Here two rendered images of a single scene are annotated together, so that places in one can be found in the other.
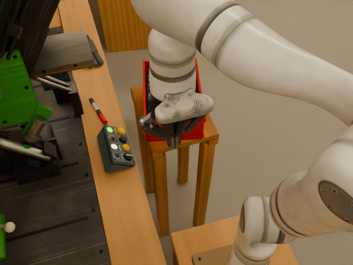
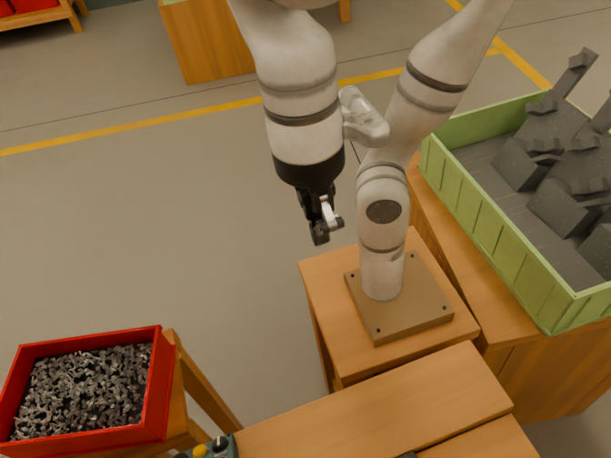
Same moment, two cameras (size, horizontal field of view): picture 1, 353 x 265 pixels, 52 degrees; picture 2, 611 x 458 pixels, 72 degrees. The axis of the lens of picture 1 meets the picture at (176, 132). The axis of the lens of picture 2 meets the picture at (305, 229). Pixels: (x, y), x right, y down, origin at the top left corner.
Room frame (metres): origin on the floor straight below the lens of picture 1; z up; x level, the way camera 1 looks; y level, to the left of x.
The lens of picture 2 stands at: (0.41, 0.35, 1.70)
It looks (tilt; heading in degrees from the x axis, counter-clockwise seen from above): 48 degrees down; 276
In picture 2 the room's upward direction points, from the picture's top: 10 degrees counter-clockwise
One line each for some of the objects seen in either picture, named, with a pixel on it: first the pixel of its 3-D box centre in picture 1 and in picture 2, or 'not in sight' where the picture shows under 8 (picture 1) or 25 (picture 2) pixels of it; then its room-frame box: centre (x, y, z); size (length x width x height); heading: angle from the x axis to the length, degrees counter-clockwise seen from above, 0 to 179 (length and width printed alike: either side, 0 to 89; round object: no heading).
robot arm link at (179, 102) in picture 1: (176, 80); (321, 109); (0.41, 0.00, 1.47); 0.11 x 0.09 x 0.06; 18
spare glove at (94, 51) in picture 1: (84, 52); not in sight; (1.16, 0.37, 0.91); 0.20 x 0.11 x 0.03; 25
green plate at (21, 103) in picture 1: (9, 82); not in sight; (0.72, 0.45, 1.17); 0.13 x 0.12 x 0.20; 18
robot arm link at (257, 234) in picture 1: (260, 227); (381, 209); (0.32, -0.18, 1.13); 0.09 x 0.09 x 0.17; 87
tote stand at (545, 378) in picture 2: not in sight; (494, 290); (-0.12, -0.43, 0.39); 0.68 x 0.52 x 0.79; 98
